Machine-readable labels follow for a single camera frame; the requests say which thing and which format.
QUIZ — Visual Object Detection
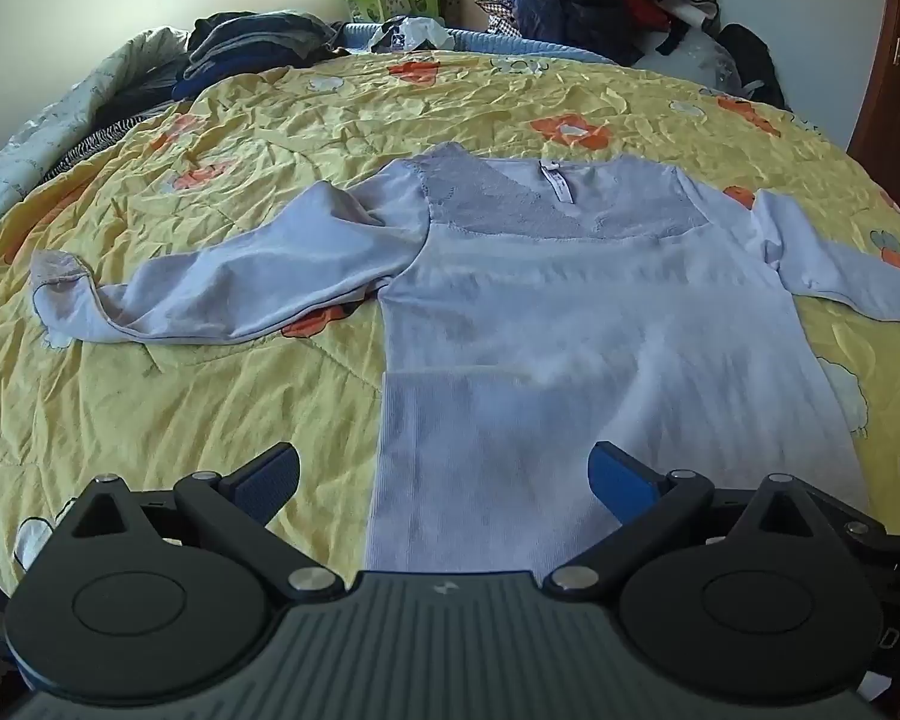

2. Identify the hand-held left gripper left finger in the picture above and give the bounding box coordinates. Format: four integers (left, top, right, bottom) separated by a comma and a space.
61, 442, 346, 605

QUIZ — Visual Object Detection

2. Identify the lavender long-sleeve shirt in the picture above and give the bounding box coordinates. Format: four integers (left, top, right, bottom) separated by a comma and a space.
30, 141, 900, 575

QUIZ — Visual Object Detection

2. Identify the wooden door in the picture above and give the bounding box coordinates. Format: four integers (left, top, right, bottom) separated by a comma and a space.
844, 0, 900, 241

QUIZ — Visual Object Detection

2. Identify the white plastic bag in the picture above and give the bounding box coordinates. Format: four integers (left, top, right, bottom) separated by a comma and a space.
367, 15, 451, 53

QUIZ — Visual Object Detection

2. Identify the pile of dark clothes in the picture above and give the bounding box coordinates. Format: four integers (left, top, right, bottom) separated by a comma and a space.
90, 11, 346, 136

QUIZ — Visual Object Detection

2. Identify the checked cloth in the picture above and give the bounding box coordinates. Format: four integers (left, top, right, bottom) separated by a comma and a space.
472, 0, 522, 38

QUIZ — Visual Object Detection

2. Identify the yellow floral quilt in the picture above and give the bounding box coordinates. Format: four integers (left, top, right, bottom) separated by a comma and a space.
0, 49, 900, 593

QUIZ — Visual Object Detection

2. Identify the navy padded jacket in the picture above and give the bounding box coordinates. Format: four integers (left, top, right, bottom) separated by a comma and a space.
506, 0, 676, 65

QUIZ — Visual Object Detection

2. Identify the grey printed blanket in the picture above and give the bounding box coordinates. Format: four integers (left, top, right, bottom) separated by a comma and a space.
0, 26, 196, 248

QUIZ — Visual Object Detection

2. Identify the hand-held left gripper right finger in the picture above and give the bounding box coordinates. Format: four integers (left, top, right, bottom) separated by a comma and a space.
541, 441, 871, 605

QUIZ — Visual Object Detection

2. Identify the black bag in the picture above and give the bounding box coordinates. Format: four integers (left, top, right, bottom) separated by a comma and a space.
716, 22, 788, 110

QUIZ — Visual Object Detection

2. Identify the blue knitted blanket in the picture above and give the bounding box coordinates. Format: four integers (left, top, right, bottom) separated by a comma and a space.
341, 21, 608, 65

